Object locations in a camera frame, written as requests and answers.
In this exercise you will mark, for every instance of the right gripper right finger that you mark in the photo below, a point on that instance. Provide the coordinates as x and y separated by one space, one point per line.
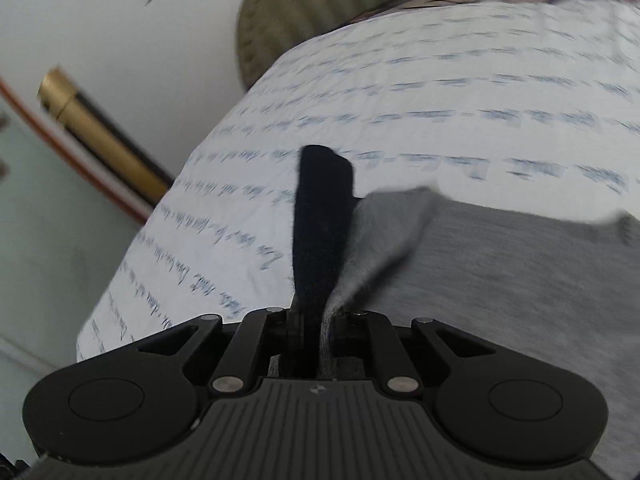
366 346

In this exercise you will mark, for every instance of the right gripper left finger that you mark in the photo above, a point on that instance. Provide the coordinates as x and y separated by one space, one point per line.
265 344

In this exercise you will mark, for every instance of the navy and grey sweater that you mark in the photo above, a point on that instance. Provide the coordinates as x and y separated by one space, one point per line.
563 292

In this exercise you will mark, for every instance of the white quilt with blue script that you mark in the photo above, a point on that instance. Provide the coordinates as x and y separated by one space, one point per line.
531 107

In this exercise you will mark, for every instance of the gold cylindrical pole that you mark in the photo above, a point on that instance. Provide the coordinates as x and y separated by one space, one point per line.
102 138

